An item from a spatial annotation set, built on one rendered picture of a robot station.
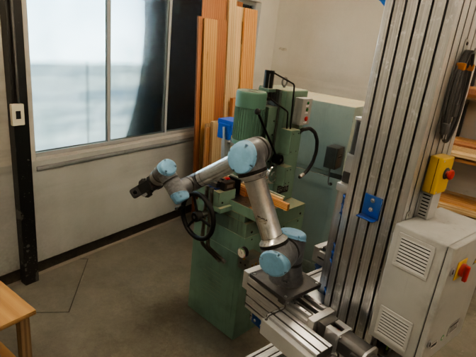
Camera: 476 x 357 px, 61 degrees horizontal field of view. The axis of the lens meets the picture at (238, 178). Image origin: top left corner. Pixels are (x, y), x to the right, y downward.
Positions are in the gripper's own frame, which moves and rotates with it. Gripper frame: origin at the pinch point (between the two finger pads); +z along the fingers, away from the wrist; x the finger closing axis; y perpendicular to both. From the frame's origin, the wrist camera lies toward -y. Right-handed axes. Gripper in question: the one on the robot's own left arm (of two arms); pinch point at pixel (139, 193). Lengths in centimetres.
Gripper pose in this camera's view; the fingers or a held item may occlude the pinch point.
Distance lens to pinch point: 204.9
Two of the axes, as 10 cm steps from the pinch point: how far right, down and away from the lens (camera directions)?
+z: -4.9, 3.4, 8.0
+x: -5.3, -8.5, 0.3
